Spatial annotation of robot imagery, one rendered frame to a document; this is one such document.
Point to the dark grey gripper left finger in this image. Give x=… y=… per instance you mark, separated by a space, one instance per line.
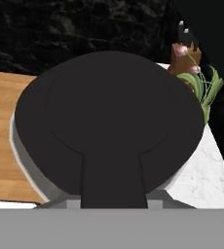
x=72 y=204

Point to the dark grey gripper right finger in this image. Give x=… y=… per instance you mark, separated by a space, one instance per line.
x=156 y=203

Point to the brown wooden knife block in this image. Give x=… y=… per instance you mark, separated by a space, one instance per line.
x=182 y=64

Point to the pink tulips with green leaves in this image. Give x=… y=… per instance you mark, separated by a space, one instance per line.
x=204 y=87

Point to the black round blender lid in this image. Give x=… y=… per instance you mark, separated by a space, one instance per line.
x=110 y=123

